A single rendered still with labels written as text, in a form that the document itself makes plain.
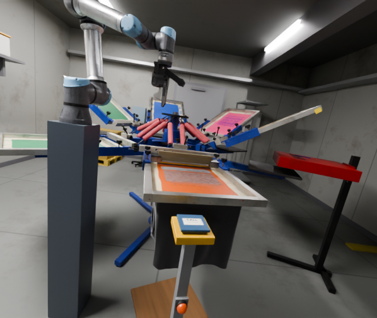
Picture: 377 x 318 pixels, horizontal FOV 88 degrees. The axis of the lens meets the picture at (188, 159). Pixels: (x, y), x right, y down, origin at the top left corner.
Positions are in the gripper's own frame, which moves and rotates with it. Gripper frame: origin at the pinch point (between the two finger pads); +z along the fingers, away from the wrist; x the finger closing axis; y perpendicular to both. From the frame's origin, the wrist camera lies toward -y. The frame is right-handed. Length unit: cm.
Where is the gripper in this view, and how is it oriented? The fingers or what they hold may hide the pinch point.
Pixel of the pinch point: (164, 105)
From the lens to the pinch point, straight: 106.3
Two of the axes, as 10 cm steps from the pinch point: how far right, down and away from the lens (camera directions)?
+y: -9.9, -1.5, -0.4
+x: 0.1, 2.1, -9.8
